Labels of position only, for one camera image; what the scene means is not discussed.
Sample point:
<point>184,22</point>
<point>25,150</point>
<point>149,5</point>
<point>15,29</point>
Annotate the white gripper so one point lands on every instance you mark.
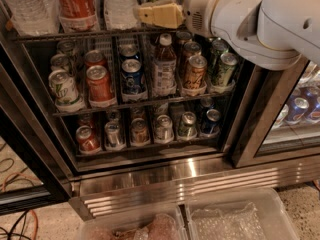
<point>197,8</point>

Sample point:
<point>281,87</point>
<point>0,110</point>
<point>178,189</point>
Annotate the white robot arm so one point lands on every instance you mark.
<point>272,34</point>

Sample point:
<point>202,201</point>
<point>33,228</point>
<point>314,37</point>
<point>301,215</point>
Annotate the orange can back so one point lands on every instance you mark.
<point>181,37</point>

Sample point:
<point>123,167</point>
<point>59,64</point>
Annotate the orange can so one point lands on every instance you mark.
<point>194,72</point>
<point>181,37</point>
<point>190,48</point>

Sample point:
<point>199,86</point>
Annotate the orange can behind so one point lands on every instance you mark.
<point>190,48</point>

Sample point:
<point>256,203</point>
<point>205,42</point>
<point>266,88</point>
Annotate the green can middle right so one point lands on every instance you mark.
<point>218,47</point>

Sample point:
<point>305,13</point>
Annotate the blue soda can behind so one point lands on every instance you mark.
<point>128,51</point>

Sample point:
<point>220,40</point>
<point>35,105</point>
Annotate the blue soda can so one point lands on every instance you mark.
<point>128,51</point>
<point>132,77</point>

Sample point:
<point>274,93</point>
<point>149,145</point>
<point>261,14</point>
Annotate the orange can front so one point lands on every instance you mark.
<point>194,72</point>

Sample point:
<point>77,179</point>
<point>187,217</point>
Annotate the blue soda can front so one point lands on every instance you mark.
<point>132,77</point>

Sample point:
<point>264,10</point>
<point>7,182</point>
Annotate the green can front right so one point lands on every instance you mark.
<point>224,70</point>

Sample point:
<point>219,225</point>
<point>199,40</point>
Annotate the red soda can behind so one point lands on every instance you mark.
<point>94,58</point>

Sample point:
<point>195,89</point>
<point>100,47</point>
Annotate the red soda can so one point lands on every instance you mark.
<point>99,83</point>
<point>94,58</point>

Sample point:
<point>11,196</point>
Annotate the red soda can front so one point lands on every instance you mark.
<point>99,83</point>

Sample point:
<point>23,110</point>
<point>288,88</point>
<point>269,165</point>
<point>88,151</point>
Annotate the green can back left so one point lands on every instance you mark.
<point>69,48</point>

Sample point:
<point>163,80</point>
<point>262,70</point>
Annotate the green can bottom shelf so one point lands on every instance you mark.
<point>187,125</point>

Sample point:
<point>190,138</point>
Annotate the silver can behind white can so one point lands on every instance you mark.
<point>60,61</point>

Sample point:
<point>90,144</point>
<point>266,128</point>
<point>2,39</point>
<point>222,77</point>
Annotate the white can bottom shelf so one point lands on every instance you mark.
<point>163,129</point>

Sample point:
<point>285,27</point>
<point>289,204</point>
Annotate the blue can bottom shelf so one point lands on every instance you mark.
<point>210,120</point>

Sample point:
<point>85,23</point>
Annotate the gold can bottom shelf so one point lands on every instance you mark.
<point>139,131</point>

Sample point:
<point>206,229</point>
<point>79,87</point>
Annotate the silver can bottom shelf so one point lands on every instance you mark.
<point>113,134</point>

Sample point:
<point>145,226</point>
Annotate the white green soda can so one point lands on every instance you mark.
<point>64,87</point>

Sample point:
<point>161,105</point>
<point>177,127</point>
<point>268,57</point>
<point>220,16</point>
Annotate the closed fridge door right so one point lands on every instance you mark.
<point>260,142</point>

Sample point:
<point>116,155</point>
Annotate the red can bottom shelf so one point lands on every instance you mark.
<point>87,139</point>

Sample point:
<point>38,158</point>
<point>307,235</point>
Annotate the blue can behind glass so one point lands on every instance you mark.
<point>297,108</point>

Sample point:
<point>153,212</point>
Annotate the steel fridge base grille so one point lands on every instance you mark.
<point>110,192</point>

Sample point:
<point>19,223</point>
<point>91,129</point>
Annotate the open fridge door left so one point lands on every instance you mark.
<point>23,132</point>

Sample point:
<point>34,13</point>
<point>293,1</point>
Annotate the brown tea bottle white cap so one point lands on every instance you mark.
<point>164,63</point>

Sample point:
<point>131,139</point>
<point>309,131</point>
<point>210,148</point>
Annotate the red cola bottle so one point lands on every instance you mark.
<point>75,9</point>

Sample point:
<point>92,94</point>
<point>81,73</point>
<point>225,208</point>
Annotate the clear water bottle left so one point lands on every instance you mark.
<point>34,17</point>

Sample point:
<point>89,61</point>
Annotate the pink wrapped bundle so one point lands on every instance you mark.
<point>163,227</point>

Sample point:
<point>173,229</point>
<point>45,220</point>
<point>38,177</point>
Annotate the right clear plastic bin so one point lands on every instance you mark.
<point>272,214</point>

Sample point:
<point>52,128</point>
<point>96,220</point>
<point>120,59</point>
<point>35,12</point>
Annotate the clear plastic bin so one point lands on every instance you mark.
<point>272,214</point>
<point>133,219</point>

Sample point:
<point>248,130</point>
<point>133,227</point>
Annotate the left clear plastic bin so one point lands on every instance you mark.
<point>133,219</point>

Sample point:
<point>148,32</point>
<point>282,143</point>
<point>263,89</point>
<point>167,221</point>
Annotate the bubble wrap sheet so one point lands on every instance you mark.
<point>228,221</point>

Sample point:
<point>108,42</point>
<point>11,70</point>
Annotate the top wire shelf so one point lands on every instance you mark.
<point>92,34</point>

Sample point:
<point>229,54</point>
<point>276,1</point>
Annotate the wire shelf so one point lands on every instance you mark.
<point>92,34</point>
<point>143,103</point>

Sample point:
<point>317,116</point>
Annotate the middle wire shelf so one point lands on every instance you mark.
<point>143,103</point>

